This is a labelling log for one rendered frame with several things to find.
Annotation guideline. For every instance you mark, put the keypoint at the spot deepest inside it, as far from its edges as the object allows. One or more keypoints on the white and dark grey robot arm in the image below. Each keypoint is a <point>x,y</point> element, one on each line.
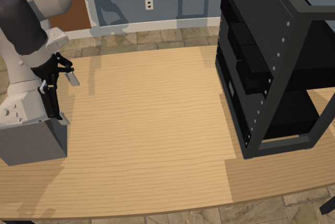
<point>27,41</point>

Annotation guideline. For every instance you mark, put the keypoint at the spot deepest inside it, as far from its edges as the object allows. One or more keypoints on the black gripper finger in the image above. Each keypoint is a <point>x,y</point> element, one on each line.
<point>68,70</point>
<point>50,101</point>

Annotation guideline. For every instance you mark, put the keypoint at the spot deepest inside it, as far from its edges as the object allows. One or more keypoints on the black equipment rack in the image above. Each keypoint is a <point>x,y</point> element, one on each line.
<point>285,47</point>

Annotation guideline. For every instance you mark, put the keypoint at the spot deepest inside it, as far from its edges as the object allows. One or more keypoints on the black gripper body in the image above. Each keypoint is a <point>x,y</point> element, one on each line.
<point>46,70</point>

